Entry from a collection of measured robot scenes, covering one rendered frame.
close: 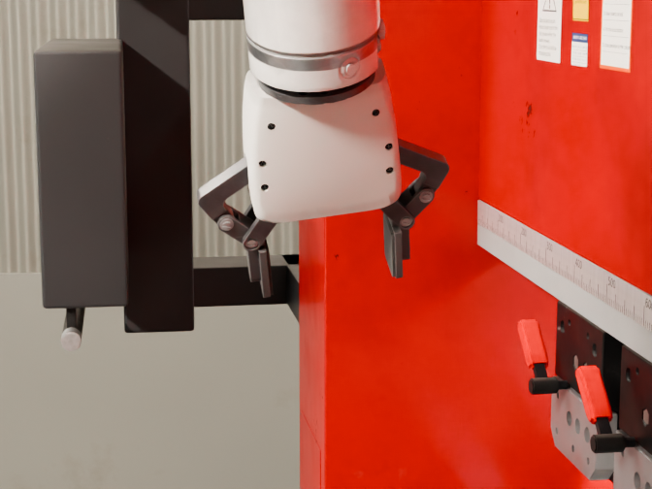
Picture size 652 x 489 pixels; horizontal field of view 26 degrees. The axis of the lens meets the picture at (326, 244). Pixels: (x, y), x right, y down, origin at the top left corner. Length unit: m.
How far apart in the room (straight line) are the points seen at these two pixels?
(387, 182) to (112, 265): 1.11
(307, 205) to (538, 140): 0.76
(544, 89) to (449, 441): 0.58
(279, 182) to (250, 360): 3.11
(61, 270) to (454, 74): 0.61
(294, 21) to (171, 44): 1.54
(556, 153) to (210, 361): 2.53
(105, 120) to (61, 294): 0.25
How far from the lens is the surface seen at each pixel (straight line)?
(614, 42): 1.43
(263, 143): 0.90
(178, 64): 2.38
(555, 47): 1.60
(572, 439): 1.57
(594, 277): 1.49
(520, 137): 1.73
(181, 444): 4.09
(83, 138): 1.98
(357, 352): 1.93
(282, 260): 2.49
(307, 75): 0.86
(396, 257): 0.97
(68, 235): 2.00
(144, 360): 4.03
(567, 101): 1.56
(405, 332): 1.93
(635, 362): 1.39
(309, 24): 0.84
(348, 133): 0.90
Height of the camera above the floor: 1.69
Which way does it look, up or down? 10 degrees down
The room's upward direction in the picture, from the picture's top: straight up
